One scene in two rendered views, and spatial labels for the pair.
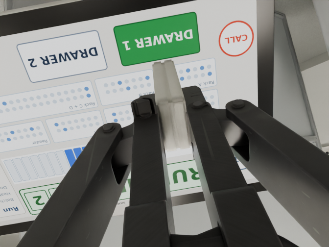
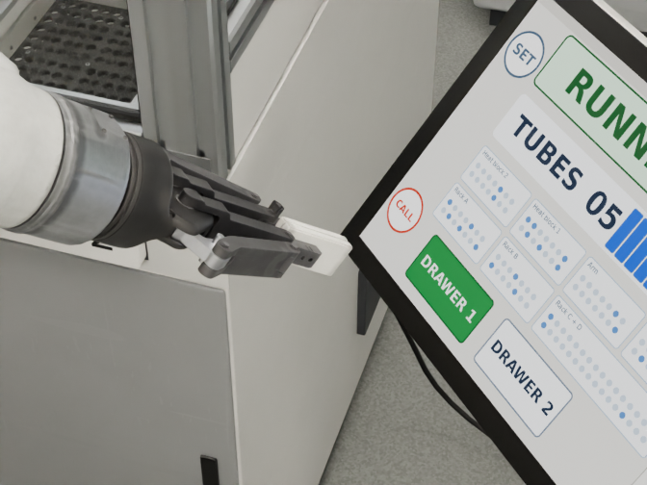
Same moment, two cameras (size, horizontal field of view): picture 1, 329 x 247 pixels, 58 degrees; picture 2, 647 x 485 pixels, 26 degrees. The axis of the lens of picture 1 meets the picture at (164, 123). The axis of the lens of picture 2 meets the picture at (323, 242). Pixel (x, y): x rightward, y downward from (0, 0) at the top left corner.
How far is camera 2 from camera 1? 0.97 m
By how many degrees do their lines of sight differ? 63
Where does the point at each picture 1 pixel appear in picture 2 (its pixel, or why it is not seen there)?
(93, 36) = (480, 357)
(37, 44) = (523, 414)
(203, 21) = (408, 257)
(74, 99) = (566, 330)
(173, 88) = not seen: hidden behind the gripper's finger
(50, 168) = not seen: outside the picture
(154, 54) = (463, 278)
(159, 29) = (437, 294)
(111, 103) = (544, 282)
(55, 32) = (500, 402)
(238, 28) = (395, 217)
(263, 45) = (396, 177)
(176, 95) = not seen: hidden behind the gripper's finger
